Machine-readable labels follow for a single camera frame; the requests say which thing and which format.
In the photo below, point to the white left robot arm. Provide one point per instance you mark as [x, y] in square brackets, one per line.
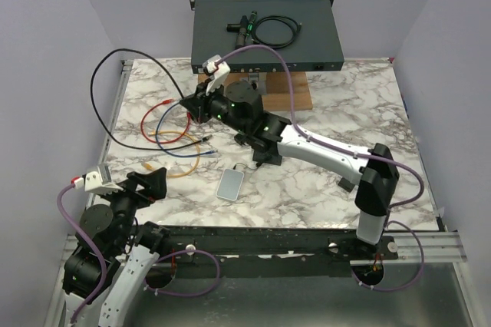
[114, 252]

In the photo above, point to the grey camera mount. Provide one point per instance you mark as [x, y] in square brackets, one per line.
[257, 80]

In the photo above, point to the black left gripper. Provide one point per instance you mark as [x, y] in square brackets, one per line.
[154, 183]

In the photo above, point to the black network switch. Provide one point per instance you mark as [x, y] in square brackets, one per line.
[263, 137]

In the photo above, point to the black power adapter with cable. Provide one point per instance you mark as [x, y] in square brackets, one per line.
[342, 183]

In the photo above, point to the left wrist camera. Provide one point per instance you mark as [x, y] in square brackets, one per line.
[97, 181]

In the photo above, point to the white grey small switch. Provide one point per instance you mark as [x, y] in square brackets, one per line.
[230, 184]

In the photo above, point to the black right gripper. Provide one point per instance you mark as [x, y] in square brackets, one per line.
[197, 104]

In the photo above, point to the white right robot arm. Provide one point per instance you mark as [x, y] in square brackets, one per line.
[372, 171]

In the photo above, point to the grey rack unit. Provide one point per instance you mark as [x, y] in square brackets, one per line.
[301, 33]

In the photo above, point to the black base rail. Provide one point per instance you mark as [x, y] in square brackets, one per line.
[204, 252]

